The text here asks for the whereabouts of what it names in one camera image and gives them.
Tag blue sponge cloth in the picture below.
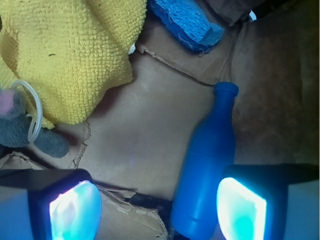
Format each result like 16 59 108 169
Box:
148 0 224 55

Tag grey plush mouse toy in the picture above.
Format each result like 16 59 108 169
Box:
0 88 70 158

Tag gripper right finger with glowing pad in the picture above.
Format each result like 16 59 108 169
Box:
216 163 320 240

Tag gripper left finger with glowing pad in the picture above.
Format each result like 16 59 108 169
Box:
0 169 102 240

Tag yellow microfiber cloth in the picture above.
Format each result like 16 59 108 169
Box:
0 0 147 129

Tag blue plastic bottle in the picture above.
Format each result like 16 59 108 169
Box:
170 82 239 240

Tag brown paper bag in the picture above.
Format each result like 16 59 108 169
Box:
0 0 320 240

